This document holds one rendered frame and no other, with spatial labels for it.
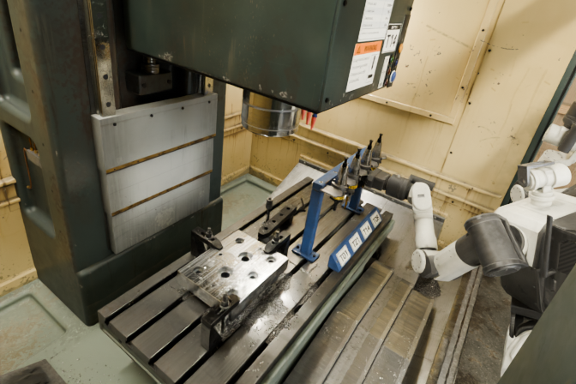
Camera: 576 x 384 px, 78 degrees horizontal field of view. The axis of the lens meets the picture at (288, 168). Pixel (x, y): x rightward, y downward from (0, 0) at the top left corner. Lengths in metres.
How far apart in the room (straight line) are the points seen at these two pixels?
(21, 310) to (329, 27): 1.54
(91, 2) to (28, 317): 1.19
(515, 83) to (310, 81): 1.18
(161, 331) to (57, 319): 0.59
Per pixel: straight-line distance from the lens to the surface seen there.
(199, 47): 0.94
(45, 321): 1.73
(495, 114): 1.81
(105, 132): 1.18
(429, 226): 1.38
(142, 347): 1.16
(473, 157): 1.87
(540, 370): 0.47
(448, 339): 1.50
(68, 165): 1.22
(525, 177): 1.21
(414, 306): 1.69
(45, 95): 1.14
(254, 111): 0.91
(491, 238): 1.09
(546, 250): 1.15
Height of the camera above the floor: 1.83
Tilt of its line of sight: 27 degrees down
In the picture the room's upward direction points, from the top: 9 degrees clockwise
